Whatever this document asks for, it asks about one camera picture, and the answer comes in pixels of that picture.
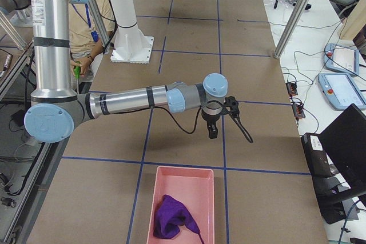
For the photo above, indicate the black desktop device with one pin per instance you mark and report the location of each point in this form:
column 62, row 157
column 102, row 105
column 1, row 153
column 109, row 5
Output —
column 317, row 160

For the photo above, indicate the seated person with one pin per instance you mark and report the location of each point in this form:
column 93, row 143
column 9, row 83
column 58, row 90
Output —
column 85, row 42

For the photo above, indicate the black monitor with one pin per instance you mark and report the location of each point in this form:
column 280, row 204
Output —
column 344, row 142

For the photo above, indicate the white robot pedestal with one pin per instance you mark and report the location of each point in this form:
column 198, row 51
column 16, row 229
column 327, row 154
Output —
column 130, row 44

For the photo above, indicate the purple cloth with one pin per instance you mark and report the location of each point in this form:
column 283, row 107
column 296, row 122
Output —
column 170, row 216

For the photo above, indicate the pink plastic bin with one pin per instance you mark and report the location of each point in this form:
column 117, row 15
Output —
column 195, row 189

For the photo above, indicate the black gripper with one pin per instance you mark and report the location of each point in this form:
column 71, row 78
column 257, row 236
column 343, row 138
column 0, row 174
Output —
column 209, row 119

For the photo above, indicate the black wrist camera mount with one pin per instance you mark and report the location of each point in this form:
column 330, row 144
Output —
column 232, row 104

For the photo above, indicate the teach pendant near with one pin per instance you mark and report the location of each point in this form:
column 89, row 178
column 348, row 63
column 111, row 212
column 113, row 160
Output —
column 341, row 90

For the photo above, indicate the aluminium frame post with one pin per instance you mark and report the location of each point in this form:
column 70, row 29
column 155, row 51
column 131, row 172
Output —
column 290, row 27

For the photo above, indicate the teach pendant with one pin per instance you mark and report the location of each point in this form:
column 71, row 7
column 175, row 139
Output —
column 341, row 90
column 343, row 59

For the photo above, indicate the teach pendant far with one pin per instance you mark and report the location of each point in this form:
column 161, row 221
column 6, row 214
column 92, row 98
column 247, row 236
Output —
column 343, row 59

